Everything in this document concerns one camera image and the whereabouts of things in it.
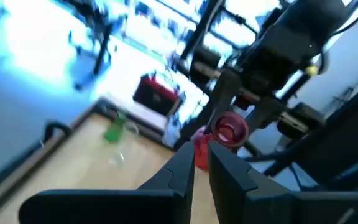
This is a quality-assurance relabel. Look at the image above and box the small yellow tag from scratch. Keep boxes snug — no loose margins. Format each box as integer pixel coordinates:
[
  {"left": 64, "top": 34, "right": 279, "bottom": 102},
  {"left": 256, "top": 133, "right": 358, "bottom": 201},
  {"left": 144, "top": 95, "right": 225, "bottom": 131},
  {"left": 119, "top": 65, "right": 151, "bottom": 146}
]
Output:
[{"left": 305, "top": 64, "right": 319, "bottom": 77}]

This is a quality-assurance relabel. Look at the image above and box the black frame bracket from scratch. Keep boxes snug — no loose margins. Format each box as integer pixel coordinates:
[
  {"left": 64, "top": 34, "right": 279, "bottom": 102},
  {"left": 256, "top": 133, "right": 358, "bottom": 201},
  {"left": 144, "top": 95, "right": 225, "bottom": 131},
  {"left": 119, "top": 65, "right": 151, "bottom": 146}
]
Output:
[{"left": 43, "top": 120, "right": 73, "bottom": 144}]

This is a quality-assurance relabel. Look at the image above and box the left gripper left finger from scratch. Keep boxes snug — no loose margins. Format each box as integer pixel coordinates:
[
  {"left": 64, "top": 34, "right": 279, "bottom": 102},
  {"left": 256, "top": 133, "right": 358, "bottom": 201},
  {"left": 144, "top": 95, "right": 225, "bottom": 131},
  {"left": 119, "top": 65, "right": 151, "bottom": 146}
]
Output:
[{"left": 19, "top": 141, "right": 196, "bottom": 224}]

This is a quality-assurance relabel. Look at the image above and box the clear slim glass vase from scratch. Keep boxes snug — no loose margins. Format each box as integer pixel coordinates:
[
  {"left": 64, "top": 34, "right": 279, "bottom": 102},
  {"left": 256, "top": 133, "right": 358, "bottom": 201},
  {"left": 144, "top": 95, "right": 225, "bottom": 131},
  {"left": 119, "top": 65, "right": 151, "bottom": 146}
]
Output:
[{"left": 107, "top": 119, "right": 140, "bottom": 170}]

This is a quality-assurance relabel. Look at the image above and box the green faceted slim glass vase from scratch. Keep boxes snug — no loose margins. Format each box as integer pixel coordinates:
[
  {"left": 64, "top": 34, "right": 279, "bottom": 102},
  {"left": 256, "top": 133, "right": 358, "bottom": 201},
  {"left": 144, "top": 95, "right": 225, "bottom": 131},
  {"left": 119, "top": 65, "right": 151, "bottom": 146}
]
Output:
[{"left": 103, "top": 111, "right": 129, "bottom": 144}]

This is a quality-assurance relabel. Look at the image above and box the red bulbous glass vase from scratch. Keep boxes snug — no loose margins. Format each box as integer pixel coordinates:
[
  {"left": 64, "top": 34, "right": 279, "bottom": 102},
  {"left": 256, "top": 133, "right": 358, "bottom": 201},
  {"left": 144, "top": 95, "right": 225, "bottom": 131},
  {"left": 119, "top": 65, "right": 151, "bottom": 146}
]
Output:
[{"left": 191, "top": 111, "right": 250, "bottom": 172}]

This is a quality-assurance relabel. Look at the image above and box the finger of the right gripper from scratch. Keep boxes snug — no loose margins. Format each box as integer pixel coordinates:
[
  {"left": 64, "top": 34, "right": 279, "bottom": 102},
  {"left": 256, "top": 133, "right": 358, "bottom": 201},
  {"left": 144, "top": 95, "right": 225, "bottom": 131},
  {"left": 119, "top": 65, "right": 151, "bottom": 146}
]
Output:
[
  {"left": 206, "top": 71, "right": 242, "bottom": 134},
  {"left": 249, "top": 98, "right": 287, "bottom": 128}
]

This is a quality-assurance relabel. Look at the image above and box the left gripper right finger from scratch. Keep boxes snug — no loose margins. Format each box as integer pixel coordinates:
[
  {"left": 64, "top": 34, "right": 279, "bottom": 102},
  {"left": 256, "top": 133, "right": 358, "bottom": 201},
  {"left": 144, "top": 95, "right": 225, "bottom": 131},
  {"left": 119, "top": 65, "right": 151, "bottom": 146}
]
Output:
[{"left": 208, "top": 141, "right": 358, "bottom": 224}]

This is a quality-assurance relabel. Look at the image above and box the red and black case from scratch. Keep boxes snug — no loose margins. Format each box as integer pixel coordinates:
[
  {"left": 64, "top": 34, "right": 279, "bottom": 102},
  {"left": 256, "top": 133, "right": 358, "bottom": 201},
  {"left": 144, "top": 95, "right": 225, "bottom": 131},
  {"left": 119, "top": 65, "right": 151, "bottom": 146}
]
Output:
[{"left": 133, "top": 72, "right": 185, "bottom": 116}]

